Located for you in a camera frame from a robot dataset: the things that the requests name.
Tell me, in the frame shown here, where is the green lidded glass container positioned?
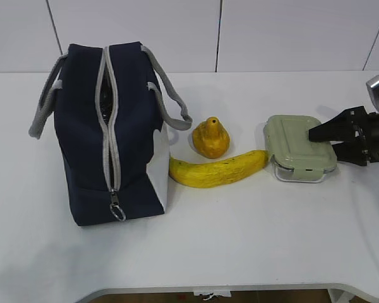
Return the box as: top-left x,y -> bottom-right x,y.
263,115 -> 337,183

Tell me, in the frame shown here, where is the white tape under table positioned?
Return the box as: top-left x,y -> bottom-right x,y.
193,286 -> 232,301

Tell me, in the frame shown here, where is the navy and white lunch bag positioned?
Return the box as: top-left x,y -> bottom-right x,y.
28,42 -> 192,227

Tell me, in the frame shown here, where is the white table leg frame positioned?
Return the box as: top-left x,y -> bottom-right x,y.
327,288 -> 355,303

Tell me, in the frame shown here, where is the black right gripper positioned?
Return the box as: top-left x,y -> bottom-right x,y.
308,106 -> 379,166

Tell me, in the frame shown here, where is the yellow pear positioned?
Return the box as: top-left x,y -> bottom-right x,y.
191,117 -> 230,159

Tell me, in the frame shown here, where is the yellow banana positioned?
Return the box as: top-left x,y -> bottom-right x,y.
169,150 -> 268,188

